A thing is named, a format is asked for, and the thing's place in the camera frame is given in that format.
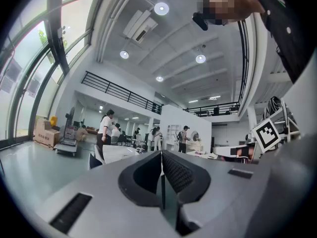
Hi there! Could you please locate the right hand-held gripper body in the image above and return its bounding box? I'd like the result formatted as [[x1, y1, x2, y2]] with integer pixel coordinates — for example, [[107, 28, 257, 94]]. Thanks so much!
[[229, 119, 282, 164]]

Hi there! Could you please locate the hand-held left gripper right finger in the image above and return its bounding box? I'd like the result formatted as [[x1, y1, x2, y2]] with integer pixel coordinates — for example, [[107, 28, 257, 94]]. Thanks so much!
[[161, 149, 211, 205]]

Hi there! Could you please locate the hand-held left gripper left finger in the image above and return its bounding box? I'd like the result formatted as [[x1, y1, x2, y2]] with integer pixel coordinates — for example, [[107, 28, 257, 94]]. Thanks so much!
[[118, 150, 166, 210]]

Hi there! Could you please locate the white metal rack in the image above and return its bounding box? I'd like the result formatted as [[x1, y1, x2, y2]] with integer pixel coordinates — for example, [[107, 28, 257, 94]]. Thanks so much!
[[269, 97, 302, 144]]

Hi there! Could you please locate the black round fan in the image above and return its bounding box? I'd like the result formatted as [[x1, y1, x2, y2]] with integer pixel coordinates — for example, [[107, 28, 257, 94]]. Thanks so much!
[[264, 96, 283, 120]]

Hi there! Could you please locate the dark blue chair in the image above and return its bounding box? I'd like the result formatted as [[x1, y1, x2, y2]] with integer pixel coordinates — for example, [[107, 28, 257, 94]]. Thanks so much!
[[88, 152, 103, 171]]

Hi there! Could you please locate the grey shell chair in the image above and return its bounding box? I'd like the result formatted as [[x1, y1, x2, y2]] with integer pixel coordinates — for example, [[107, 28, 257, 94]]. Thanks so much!
[[94, 144, 106, 165]]

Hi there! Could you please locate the white shelf unit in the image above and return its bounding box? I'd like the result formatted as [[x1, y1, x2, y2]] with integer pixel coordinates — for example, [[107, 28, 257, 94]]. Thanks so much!
[[166, 124, 182, 151]]

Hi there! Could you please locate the short black balcony railing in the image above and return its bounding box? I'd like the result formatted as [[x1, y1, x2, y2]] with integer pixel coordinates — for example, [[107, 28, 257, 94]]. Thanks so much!
[[183, 102, 240, 118]]

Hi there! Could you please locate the grey platform cart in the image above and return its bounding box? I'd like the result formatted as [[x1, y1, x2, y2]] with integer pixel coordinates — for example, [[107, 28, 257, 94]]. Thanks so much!
[[53, 137, 78, 156]]

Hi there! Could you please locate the long black balcony railing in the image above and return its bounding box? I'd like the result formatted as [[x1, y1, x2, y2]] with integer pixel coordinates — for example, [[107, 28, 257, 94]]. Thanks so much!
[[81, 70, 163, 116]]

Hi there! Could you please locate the cardboard box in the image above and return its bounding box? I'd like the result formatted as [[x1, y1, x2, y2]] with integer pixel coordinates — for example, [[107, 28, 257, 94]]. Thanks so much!
[[34, 119, 61, 150]]

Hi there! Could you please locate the black button shirt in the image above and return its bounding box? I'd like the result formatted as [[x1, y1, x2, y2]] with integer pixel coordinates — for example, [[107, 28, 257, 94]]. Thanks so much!
[[237, 0, 315, 84]]

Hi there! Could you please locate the person's head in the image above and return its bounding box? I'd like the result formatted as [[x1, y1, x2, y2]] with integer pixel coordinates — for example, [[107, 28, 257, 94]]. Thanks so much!
[[203, 0, 265, 26]]

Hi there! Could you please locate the large black framed window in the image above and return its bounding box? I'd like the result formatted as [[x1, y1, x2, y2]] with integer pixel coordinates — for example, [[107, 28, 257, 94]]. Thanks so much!
[[0, 0, 105, 148]]

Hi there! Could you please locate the white ceiling air conditioner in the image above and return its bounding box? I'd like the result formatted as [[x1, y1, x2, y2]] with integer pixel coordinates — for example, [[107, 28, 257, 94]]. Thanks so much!
[[123, 9, 159, 44]]

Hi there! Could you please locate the black head camera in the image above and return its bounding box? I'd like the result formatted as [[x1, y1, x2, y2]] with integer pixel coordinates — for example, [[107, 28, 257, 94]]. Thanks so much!
[[192, 12, 209, 31]]

